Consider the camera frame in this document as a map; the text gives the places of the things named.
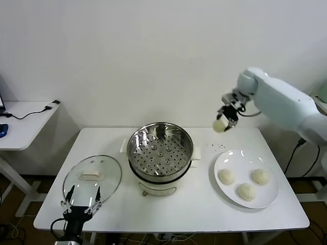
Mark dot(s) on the white steamed baozi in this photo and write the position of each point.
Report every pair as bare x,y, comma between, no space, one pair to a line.
226,176
246,192
260,176
219,125

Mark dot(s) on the white side table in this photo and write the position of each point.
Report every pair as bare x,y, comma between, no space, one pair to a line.
25,127

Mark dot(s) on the blue computer mouse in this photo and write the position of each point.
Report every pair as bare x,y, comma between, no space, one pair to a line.
3,130

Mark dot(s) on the white table leg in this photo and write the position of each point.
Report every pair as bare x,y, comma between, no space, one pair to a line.
245,240
93,240

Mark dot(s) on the dark laptop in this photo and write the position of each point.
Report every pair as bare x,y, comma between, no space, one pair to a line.
2,100

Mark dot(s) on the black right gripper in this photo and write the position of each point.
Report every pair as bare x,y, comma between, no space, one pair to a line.
230,112

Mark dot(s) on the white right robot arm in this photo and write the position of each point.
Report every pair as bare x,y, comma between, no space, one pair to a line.
281,102

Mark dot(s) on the white round plate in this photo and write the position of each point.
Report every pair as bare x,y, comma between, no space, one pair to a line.
230,160

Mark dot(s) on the stainless steel steamer basket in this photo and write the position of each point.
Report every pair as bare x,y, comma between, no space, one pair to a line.
143,158

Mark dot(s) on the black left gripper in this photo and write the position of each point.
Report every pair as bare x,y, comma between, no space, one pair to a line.
75,219

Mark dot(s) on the scattered dark crumbs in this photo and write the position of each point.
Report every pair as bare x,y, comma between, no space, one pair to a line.
221,146

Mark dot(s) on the white power strip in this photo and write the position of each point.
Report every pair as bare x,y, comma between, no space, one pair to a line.
166,237

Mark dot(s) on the white shelf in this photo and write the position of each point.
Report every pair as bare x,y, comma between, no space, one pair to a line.
324,105

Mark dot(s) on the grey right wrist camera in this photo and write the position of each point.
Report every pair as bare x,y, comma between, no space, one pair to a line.
228,99

